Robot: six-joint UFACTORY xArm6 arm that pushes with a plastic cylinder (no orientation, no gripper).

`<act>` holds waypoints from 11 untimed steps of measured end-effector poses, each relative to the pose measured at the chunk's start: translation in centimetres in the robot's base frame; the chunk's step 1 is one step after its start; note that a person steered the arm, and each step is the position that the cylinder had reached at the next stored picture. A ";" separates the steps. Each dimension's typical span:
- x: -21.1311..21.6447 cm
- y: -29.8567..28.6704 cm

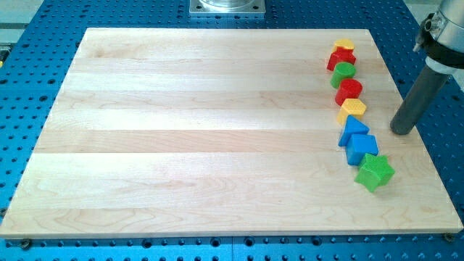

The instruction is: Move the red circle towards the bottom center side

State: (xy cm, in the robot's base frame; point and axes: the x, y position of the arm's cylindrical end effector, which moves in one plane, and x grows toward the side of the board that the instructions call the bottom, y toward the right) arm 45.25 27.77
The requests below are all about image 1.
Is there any yellow block top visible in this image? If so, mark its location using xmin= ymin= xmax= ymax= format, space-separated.
xmin=332 ymin=38 xmax=355 ymax=51

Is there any light wooden board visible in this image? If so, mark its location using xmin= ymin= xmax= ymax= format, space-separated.
xmin=1 ymin=28 xmax=463 ymax=239

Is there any green cylinder block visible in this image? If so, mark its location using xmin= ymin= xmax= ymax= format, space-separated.
xmin=330 ymin=62 xmax=357 ymax=89

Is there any red cylinder block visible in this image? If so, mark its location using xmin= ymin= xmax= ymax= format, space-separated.
xmin=334 ymin=78 xmax=363 ymax=106

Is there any board clamp screw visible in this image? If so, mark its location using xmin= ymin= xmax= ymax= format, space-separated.
xmin=442 ymin=233 xmax=455 ymax=243
xmin=18 ymin=239 xmax=33 ymax=250

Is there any yellow hexagon block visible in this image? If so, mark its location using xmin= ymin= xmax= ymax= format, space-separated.
xmin=336 ymin=99 xmax=367 ymax=125

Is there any blue cube block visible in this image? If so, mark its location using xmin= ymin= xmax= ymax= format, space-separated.
xmin=345 ymin=134 xmax=378 ymax=165

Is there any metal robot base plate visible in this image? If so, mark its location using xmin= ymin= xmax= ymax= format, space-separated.
xmin=189 ymin=0 xmax=265 ymax=15

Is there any red star block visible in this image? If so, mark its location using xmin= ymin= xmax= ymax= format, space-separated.
xmin=326 ymin=47 xmax=357 ymax=71

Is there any blue triangle block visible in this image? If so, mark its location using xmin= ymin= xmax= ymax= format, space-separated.
xmin=338 ymin=115 xmax=370 ymax=146

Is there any green star block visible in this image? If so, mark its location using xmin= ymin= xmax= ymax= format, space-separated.
xmin=355 ymin=154 xmax=395 ymax=193

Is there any right board clamp screw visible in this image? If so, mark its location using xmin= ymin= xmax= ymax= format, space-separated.
xmin=442 ymin=233 xmax=455 ymax=243

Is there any left board clamp screw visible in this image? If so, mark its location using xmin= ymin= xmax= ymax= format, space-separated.
xmin=18 ymin=239 xmax=33 ymax=250

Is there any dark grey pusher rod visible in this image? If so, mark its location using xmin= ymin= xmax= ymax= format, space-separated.
xmin=390 ymin=65 xmax=453 ymax=135

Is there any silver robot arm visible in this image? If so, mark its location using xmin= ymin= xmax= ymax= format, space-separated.
xmin=413 ymin=0 xmax=463 ymax=75

